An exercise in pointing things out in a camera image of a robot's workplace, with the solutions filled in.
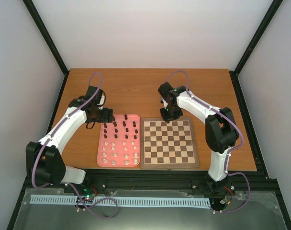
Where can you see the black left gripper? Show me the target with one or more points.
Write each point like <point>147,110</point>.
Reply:
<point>105,119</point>

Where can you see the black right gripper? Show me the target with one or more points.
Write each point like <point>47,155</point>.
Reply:
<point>167,119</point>

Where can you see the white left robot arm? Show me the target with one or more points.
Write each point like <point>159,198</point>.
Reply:
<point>44,163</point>

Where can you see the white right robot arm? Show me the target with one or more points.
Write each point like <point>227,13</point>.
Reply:
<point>221,131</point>

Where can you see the wooden chess board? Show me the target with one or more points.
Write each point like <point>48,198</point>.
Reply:
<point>168,146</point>

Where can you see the pink plastic tray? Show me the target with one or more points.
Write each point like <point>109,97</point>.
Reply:
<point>120,159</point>

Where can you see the black aluminium frame rail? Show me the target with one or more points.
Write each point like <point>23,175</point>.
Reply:
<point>106,181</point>

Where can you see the light blue cable duct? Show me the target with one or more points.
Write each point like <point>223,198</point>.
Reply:
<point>122,201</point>

